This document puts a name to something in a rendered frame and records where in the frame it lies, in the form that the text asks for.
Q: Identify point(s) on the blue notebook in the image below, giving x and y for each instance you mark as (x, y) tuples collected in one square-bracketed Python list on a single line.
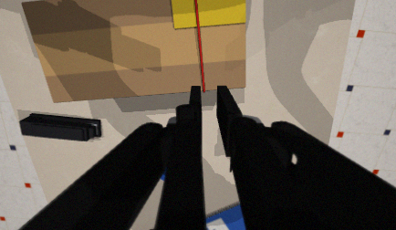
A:
[(230, 218)]

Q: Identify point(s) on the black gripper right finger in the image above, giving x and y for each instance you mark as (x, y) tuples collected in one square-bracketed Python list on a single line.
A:
[(328, 192)]

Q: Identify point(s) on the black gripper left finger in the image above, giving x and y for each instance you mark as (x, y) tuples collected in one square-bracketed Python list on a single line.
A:
[(111, 194)]

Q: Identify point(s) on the brown cardboard box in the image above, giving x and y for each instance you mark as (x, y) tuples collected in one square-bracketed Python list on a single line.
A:
[(106, 49)]

